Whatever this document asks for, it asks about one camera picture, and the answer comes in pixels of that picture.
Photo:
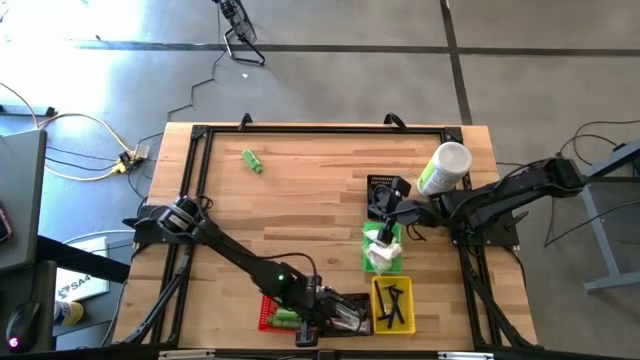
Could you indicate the white printed box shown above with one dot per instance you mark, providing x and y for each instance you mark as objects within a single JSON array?
[{"x": 75, "y": 287}]

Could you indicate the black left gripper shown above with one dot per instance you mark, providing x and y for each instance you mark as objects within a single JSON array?
[{"x": 320, "y": 305}]

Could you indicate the yellow plug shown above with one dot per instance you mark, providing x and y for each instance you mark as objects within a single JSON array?
[{"x": 120, "y": 167}]

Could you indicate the dark desk surface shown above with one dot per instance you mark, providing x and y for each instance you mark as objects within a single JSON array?
[{"x": 20, "y": 280}]

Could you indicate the green shampoo bottle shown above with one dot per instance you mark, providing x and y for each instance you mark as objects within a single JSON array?
[
  {"x": 289, "y": 314},
  {"x": 252, "y": 161},
  {"x": 282, "y": 323}
]

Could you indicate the black floor bar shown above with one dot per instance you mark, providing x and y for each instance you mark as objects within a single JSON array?
[{"x": 27, "y": 111}]

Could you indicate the grey desk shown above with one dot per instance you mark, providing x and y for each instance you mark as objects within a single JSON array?
[{"x": 20, "y": 190}]

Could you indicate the yellow plastic basket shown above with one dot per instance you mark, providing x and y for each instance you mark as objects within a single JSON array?
[{"x": 410, "y": 300}]

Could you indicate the black plastic basket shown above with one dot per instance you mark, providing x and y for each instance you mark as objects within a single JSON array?
[
  {"x": 372, "y": 180},
  {"x": 362, "y": 300}
]

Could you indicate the blue disposable razor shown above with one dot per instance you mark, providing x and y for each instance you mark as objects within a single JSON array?
[
  {"x": 400, "y": 310},
  {"x": 392, "y": 305},
  {"x": 380, "y": 300}
]

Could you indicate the grey outlet box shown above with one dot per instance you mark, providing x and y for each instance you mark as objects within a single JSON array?
[{"x": 141, "y": 151}]

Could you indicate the grey metal table frame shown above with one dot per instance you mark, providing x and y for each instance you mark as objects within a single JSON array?
[{"x": 600, "y": 225}]

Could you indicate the red plastic basket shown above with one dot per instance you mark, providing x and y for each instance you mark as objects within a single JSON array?
[{"x": 262, "y": 320}]

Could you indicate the silver metal bracket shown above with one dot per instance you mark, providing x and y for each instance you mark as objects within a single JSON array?
[
  {"x": 465, "y": 355},
  {"x": 186, "y": 354}
]

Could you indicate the black floor fan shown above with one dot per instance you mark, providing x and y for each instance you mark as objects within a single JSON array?
[{"x": 242, "y": 25}]

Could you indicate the black computer mouse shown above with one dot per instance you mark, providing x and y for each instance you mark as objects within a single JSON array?
[{"x": 22, "y": 325}]

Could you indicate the yellow white object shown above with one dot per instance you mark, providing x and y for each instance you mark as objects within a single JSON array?
[{"x": 70, "y": 312}]

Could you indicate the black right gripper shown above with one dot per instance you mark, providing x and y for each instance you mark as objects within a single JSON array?
[{"x": 405, "y": 212}]

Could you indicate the white cotton ball bag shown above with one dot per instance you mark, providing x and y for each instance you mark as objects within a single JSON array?
[{"x": 392, "y": 251}]

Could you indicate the black desk beam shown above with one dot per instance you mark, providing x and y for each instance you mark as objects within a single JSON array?
[{"x": 85, "y": 260}]

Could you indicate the pink toothbrush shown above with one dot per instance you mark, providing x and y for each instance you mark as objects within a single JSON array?
[{"x": 352, "y": 327}]

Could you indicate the white green wipes canister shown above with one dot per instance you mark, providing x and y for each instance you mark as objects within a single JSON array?
[{"x": 445, "y": 167}]

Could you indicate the green plastic basket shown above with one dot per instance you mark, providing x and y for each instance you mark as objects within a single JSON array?
[{"x": 367, "y": 270}]

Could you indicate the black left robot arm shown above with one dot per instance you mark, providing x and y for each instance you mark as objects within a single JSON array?
[{"x": 235, "y": 252}]

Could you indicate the dark phone pink edge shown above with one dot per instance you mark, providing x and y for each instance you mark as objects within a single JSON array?
[{"x": 4, "y": 225}]

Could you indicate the blue white toothbrush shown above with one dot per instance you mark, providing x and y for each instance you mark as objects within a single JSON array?
[
  {"x": 345, "y": 307},
  {"x": 352, "y": 314}
]

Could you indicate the cotton swab plastic bag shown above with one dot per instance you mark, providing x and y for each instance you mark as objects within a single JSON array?
[
  {"x": 372, "y": 241},
  {"x": 379, "y": 262}
]

